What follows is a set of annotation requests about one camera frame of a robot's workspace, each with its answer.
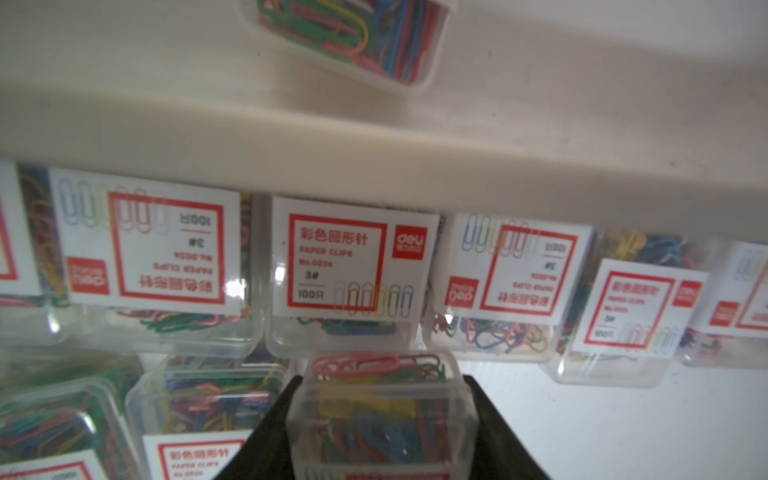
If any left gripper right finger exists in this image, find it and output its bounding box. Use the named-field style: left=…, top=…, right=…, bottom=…
left=463, top=375, right=550, bottom=480

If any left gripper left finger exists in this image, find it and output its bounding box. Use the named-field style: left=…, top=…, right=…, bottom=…
left=215, top=375, right=303, bottom=480

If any fifteenth paper clip box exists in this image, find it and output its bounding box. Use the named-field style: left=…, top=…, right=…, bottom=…
left=1, top=350, right=143, bottom=479

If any white plastic tray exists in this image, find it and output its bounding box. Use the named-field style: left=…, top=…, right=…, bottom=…
left=1, top=1, right=767, bottom=241

